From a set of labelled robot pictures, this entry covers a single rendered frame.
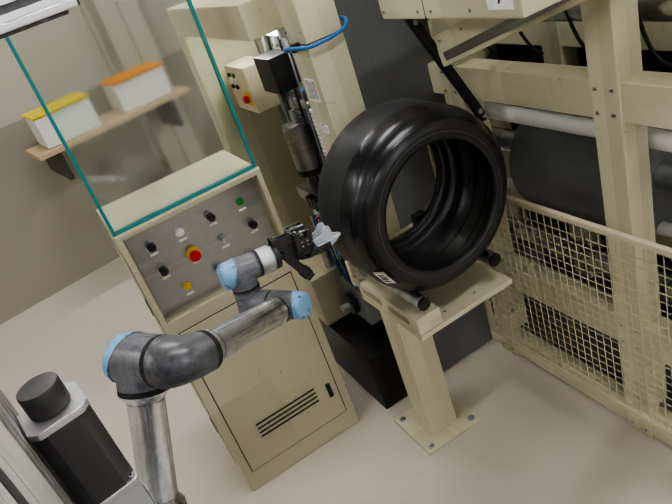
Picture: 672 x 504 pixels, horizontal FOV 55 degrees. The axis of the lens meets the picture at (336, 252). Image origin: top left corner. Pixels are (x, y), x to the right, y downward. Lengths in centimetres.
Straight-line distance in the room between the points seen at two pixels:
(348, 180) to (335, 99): 37
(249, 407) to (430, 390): 73
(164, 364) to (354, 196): 68
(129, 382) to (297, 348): 124
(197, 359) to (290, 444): 149
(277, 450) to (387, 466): 47
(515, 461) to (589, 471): 26
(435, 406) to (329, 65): 143
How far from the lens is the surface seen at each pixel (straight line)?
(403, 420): 288
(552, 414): 279
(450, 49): 208
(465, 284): 215
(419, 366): 255
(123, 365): 147
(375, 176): 171
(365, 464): 279
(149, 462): 155
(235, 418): 266
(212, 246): 237
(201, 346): 140
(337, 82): 203
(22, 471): 88
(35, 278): 553
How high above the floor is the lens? 201
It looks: 28 degrees down
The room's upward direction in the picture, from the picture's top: 20 degrees counter-clockwise
